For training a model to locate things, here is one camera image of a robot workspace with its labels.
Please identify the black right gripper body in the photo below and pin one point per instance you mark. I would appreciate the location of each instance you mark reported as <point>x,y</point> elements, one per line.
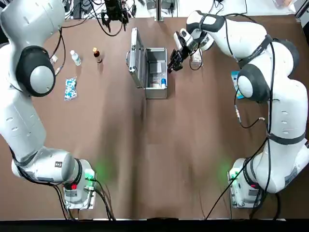
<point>181,49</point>

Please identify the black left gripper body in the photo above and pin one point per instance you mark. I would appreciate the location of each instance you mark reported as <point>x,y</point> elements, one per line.
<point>115,8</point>

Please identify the white gauze pack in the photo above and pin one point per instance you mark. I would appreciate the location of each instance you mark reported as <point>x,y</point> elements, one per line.
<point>196,60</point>

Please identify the silver aluminium case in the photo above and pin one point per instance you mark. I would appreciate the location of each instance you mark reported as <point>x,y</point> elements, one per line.
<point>155,94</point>

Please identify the teal cotton swab packet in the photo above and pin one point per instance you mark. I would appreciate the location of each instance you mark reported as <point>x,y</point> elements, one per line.
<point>234,77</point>

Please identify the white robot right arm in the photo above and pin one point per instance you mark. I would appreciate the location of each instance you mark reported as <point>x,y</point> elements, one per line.
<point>285,101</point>

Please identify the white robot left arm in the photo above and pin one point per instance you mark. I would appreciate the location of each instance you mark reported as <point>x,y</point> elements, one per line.
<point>24,125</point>

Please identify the white bottle blue cap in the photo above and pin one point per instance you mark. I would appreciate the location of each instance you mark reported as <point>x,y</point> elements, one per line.
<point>163,82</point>

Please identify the white red packet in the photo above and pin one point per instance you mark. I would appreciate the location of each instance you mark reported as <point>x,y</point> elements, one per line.
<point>155,82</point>

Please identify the brown bottle orange cap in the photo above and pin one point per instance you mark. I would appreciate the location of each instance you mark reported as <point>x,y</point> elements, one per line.
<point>97,56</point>

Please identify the translucent white bottle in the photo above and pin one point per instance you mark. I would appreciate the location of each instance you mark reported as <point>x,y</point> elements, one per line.
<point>76,59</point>

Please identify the blue white capsule bag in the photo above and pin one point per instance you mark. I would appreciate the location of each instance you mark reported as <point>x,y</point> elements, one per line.
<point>70,89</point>

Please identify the aluminium post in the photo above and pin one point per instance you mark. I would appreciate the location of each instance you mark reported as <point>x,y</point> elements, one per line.
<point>160,10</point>

